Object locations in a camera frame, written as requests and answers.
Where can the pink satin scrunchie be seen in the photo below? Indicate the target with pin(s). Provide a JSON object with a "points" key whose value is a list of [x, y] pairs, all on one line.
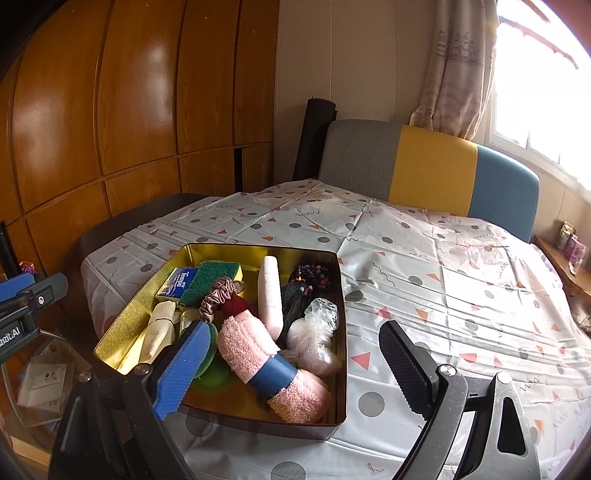
{"points": [[221, 291]]}

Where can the red christmas sock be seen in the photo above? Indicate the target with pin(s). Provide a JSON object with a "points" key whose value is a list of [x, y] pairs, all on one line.
{"points": [[234, 306]]}

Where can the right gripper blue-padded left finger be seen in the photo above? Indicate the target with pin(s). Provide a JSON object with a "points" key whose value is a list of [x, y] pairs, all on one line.
{"points": [[174, 372]]}

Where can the pink patterned curtain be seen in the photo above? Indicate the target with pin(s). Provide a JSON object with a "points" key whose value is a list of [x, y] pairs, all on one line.
{"points": [[459, 78]]}

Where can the beige cloth roll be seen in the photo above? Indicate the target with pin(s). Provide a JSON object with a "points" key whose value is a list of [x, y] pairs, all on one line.
{"points": [[159, 332]]}

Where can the grey yellow blue headboard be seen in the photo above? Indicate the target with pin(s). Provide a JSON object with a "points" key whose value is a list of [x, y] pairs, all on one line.
{"points": [[415, 167]]}

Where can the patterned white tablecloth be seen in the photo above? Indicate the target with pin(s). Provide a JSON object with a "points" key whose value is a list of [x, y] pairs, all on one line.
{"points": [[465, 290]]}

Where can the papers under glass table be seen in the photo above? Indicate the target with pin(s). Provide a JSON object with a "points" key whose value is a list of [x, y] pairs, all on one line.
{"points": [[50, 376]]}

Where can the white plastic bag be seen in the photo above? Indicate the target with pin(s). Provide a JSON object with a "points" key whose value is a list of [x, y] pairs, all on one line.
{"points": [[309, 339]]}

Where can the green yellow scrub sponge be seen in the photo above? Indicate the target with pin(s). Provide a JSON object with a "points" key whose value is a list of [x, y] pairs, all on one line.
{"points": [[207, 273]]}

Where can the pink sock with blue band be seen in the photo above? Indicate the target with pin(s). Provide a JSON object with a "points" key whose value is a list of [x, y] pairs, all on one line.
{"points": [[295, 394]]}

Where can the dark brown chair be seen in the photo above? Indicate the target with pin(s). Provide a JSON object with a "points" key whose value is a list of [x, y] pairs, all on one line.
{"points": [[112, 228]]}

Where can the window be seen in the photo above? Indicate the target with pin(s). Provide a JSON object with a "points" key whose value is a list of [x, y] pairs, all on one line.
{"points": [[541, 100]]}

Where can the pink box on desk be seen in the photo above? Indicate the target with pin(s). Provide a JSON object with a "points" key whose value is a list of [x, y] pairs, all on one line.
{"points": [[575, 251]]}

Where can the white sponge block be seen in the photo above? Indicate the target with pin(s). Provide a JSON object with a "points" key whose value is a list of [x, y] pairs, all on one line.
{"points": [[269, 296]]}

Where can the black braided hair wig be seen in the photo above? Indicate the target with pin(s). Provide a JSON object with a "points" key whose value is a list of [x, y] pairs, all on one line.
{"points": [[306, 282]]}

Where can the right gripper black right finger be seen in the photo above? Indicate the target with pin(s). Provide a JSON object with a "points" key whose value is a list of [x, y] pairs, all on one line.
{"points": [[413, 368]]}

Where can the wooden side desk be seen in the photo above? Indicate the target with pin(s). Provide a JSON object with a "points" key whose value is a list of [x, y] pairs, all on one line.
{"points": [[577, 285]]}

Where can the blue tissue pack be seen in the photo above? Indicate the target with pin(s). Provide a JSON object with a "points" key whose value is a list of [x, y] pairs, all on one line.
{"points": [[176, 284]]}

